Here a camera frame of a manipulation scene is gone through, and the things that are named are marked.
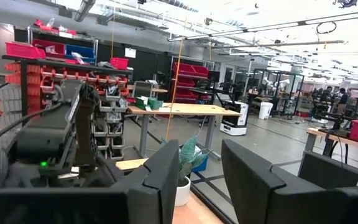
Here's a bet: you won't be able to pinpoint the blue plastic bin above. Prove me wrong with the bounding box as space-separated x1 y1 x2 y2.
191 154 210 173

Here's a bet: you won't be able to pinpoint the green snake plant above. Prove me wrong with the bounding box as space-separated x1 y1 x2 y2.
162 135 213 187

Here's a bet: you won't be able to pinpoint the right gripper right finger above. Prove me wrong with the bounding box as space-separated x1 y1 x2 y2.
221 138 349 224

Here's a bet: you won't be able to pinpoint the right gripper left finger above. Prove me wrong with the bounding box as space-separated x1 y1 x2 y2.
111 139 180 224

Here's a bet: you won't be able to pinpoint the wooden background table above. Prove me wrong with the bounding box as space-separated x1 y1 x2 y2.
126 102 242 156

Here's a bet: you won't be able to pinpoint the blue storage bin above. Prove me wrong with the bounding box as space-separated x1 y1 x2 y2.
64 44 96 63

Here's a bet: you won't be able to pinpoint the green storage bins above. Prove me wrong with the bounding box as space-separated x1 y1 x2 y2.
134 95 164 111

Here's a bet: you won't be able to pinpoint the orange shelving unit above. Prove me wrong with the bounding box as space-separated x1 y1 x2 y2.
4 61 127 116

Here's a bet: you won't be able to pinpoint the red storage bin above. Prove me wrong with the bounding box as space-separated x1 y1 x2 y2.
109 57 130 71
5 41 47 60

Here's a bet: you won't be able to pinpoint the person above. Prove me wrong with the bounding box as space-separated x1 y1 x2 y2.
337 87 350 114
323 85 334 104

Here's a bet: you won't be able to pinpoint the white plant pot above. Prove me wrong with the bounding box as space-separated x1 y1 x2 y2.
175 175 192 207

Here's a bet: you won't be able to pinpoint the grey parts bin rack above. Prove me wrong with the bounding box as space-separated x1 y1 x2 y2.
91 88 129 161

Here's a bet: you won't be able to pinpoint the white trash can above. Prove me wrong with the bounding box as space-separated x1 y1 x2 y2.
257 101 274 121

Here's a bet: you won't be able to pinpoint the white mobile cart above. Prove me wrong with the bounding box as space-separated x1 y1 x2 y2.
219 100 249 137

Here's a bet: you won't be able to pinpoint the red bin shelf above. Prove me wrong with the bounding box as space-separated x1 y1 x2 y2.
170 61 210 104

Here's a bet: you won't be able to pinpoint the yellow hanging cord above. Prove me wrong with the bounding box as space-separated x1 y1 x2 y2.
165 0 188 141

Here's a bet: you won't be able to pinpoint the wooden workbench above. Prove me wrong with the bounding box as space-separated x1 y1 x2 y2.
304 126 358 157

